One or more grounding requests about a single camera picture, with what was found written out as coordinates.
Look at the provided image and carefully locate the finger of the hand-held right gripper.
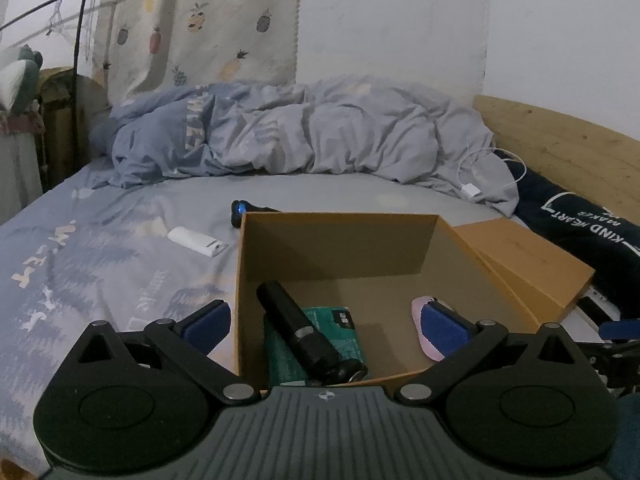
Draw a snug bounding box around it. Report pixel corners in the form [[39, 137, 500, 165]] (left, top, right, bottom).
[[599, 317, 640, 343]]

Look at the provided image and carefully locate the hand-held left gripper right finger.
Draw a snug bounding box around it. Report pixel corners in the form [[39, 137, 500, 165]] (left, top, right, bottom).
[[394, 299, 582, 406]]

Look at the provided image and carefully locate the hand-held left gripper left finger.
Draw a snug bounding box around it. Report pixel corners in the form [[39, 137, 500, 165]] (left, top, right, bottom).
[[69, 299, 261, 406]]

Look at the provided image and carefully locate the white rectangular device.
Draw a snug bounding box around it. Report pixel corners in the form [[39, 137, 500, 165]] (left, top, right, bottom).
[[167, 227, 230, 260]]

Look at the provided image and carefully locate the brown cardboard box lid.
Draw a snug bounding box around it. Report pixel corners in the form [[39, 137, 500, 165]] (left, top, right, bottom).
[[452, 220, 597, 325]]

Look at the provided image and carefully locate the black flashlight with blue ring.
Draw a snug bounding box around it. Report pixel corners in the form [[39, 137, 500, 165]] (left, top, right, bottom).
[[230, 200, 282, 230]]

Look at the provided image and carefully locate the brown cardboard box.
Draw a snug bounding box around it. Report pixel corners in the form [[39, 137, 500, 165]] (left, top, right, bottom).
[[234, 211, 543, 397]]

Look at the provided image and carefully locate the pink oval object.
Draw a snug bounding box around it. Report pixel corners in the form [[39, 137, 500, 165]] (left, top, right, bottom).
[[411, 296, 453, 363]]

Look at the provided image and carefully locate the white flat device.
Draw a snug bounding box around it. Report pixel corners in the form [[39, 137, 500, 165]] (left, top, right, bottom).
[[576, 285, 624, 322]]

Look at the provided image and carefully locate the green packet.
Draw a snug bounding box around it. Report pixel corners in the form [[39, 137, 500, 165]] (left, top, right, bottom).
[[262, 306, 369, 389]]

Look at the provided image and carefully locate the plain black flashlight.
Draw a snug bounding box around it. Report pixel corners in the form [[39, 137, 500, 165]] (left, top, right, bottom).
[[256, 281, 370, 384]]

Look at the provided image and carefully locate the printed blue bed sheet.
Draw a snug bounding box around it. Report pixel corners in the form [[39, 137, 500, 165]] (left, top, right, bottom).
[[0, 155, 518, 476]]

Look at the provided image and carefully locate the dark navy printed pillow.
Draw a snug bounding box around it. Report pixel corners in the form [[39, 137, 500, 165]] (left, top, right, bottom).
[[492, 149, 640, 318]]

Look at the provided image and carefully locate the wooden headboard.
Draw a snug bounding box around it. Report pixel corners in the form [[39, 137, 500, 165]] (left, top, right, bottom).
[[472, 95, 640, 233]]

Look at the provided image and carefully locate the crumpled blue-grey duvet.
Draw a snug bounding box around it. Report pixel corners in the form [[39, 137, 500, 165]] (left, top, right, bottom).
[[90, 76, 521, 218]]

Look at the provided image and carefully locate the white hanging cloth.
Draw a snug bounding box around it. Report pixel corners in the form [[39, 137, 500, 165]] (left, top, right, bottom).
[[0, 130, 45, 213]]

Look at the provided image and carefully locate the brown wooden chair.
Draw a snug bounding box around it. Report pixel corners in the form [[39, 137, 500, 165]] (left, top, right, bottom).
[[37, 66, 108, 193]]

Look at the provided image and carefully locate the pineapple print curtain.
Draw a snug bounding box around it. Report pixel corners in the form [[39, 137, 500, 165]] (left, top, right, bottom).
[[92, 0, 307, 107]]

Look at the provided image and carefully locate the grey-green plush toy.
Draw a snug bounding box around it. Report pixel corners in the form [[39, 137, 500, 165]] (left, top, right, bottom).
[[0, 44, 44, 111]]

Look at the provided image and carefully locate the black metal rack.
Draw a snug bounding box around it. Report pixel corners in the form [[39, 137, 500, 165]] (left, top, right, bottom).
[[0, 0, 102, 78]]

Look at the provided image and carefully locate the white charging cable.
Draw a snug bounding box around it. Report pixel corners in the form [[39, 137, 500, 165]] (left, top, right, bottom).
[[457, 145, 527, 199]]

